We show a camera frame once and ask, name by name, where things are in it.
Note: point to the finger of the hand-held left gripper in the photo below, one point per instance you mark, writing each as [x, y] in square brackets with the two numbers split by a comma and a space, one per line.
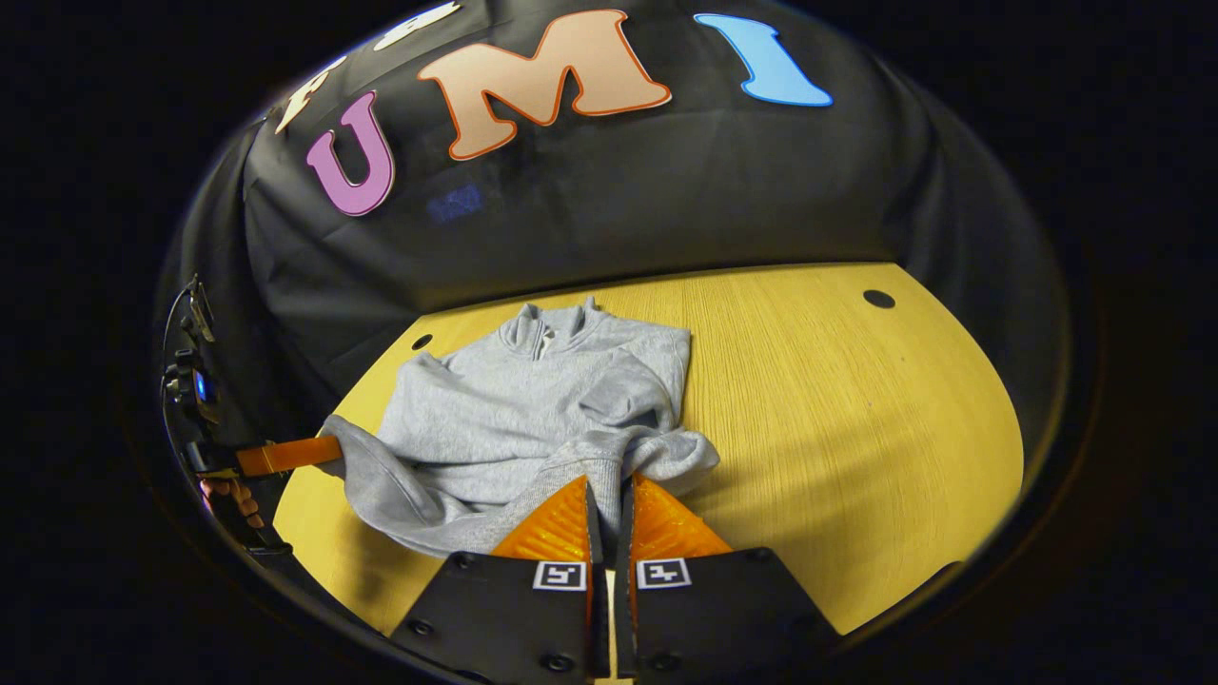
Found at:
[285, 456]

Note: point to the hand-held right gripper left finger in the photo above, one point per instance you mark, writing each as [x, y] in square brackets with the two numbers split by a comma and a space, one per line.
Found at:
[533, 618]

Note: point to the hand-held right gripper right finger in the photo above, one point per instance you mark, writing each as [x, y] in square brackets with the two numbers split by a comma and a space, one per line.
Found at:
[704, 609]

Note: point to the grey zip-neck sweatshirt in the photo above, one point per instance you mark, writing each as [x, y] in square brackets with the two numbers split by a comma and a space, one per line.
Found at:
[533, 419]

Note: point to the black backdrop cloth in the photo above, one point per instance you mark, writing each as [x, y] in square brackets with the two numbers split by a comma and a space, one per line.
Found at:
[666, 190]

